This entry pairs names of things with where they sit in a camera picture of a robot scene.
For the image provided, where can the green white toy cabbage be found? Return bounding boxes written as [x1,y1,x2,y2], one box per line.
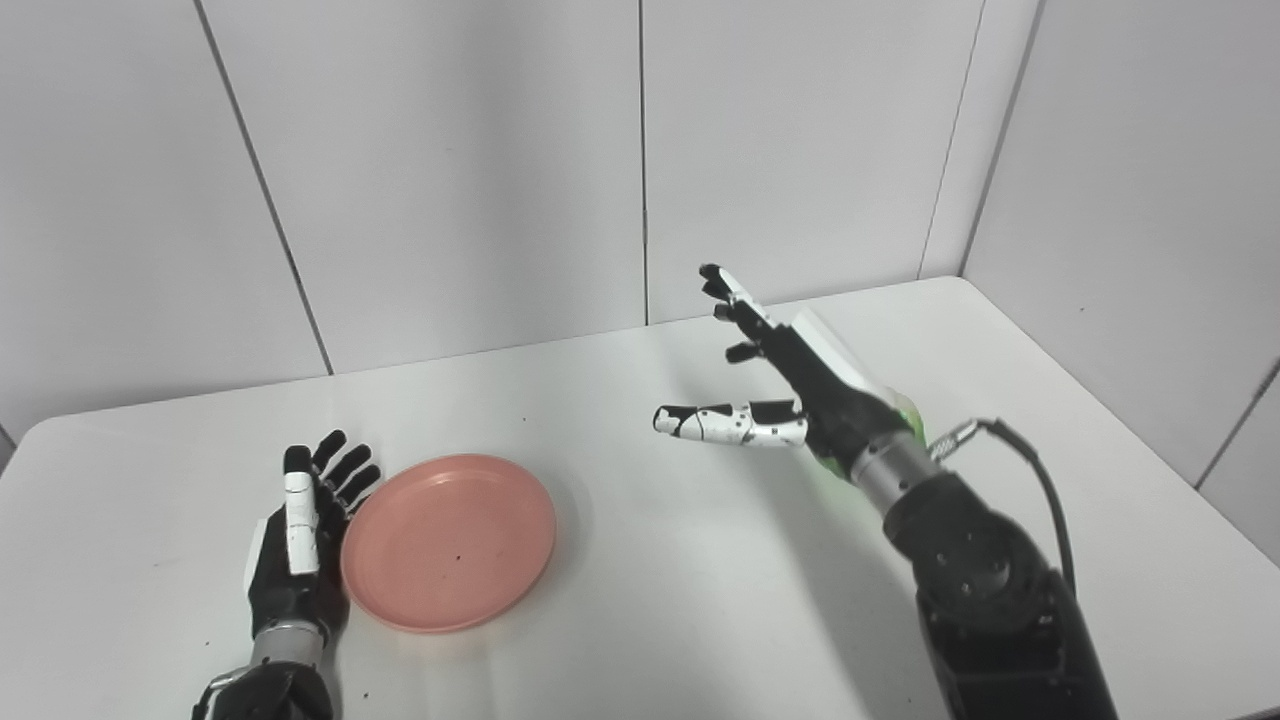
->
[812,392,929,483]

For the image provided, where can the pink round plate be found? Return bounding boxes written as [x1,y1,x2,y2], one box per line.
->
[340,454,558,634]

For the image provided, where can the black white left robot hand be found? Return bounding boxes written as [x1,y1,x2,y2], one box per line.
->
[244,430,383,641]

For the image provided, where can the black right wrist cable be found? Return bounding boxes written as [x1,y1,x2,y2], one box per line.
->
[930,418,1079,601]

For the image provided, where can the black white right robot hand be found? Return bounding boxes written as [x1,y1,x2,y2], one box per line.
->
[653,263,916,481]

